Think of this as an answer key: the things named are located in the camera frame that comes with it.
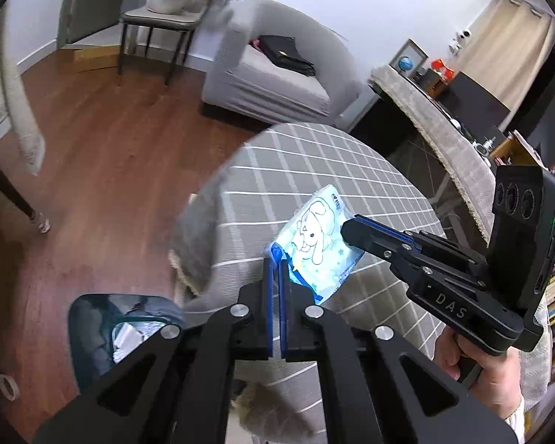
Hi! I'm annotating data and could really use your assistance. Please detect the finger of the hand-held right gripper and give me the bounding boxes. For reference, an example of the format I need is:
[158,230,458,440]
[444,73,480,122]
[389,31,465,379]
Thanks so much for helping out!
[351,214,418,249]
[341,219,423,270]

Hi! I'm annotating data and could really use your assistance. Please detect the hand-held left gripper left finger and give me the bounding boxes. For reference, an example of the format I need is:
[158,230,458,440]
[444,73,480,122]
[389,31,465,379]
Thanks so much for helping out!
[32,259,278,444]

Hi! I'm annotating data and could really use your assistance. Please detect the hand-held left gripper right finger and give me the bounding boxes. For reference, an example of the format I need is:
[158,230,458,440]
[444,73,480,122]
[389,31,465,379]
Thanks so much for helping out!
[280,261,521,444]

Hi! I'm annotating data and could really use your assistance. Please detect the blue cartoon dog tissue pack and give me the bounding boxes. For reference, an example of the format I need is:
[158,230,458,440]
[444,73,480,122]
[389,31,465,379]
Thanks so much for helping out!
[263,184,364,306]

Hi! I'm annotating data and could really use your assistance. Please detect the trash bin with black bag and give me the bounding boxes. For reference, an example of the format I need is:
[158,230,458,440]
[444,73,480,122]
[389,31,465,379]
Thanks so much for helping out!
[68,293,186,396]

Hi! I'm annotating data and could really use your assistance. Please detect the person's right forearm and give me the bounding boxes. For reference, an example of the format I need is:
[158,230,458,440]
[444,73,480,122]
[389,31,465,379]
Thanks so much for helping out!
[502,395,528,440]

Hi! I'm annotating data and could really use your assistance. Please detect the person's right hand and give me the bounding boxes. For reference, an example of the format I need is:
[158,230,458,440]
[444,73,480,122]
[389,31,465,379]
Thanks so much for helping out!
[437,328,523,419]

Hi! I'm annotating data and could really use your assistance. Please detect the round table grey checked tablecloth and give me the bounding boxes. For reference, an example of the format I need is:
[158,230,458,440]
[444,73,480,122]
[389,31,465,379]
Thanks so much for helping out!
[169,122,447,444]

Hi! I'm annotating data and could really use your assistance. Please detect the long desk with beige cloth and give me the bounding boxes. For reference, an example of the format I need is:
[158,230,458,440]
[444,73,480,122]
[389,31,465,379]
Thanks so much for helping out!
[370,65,495,250]

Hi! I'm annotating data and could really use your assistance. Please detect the black monitor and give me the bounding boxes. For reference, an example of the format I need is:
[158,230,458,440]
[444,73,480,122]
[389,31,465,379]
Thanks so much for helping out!
[437,71,510,132]

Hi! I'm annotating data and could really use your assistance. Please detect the brown wooden box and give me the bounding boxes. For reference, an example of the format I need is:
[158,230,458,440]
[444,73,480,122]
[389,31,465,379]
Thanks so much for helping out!
[418,69,445,98]

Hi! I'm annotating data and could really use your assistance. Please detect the red flag ornament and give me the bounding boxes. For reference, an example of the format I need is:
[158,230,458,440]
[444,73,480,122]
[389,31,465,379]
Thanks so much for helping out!
[430,58,455,79]

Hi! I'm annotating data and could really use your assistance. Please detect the grey armchair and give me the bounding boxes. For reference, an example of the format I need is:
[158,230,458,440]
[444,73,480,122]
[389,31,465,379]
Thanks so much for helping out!
[201,0,359,125]

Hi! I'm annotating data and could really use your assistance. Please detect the beige curtain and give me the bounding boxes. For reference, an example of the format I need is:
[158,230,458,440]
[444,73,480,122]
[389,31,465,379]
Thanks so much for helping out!
[448,0,555,132]

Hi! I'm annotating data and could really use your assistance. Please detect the black handbag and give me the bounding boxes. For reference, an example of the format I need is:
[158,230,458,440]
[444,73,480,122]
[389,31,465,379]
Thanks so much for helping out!
[258,34,316,77]

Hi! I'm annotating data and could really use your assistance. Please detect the white tape roll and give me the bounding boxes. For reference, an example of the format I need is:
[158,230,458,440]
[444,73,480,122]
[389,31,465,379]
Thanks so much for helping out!
[0,374,21,401]

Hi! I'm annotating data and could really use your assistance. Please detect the dark wooden chair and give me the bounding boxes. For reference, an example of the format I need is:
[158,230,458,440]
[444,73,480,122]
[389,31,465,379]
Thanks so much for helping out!
[0,150,51,234]

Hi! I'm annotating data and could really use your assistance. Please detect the grey dining chair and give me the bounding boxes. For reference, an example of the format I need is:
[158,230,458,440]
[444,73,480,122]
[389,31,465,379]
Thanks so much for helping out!
[119,0,227,86]

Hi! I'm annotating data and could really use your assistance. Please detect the flat cardboard box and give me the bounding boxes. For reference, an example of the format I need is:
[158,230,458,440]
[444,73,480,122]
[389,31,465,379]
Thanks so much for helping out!
[71,46,121,72]

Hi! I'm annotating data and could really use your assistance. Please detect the white chair cloth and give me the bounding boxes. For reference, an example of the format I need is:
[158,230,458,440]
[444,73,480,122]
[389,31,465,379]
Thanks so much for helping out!
[0,9,47,176]

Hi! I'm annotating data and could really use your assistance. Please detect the grey-green door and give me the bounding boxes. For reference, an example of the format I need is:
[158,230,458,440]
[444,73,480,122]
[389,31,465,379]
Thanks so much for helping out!
[55,0,160,51]

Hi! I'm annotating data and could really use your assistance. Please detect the grey picture frame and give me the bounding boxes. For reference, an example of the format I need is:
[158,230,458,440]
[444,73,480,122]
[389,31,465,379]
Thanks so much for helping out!
[388,39,428,75]

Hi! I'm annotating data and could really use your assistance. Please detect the white security camera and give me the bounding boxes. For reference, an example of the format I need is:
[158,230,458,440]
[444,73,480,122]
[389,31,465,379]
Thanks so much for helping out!
[448,29,473,54]

